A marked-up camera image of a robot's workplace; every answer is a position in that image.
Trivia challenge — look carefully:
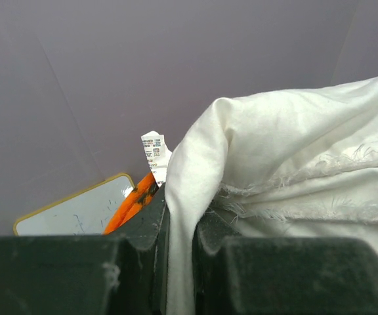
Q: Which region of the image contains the orange patterned pillowcase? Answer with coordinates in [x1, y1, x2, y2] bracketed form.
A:
[102, 173, 159, 235]

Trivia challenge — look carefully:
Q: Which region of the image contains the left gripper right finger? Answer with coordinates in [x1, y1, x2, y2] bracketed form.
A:
[192, 211, 378, 314]

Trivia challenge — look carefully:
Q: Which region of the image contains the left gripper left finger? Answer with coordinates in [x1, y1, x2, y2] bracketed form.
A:
[0, 188, 169, 314]

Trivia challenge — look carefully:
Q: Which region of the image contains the white care label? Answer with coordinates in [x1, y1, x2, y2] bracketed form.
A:
[141, 131, 172, 187]

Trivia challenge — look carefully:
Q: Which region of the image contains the white pillow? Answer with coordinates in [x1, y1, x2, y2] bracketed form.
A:
[165, 76, 378, 314]

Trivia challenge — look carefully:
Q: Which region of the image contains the small whiteboard yellow frame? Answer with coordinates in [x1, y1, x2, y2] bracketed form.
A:
[13, 173, 134, 236]

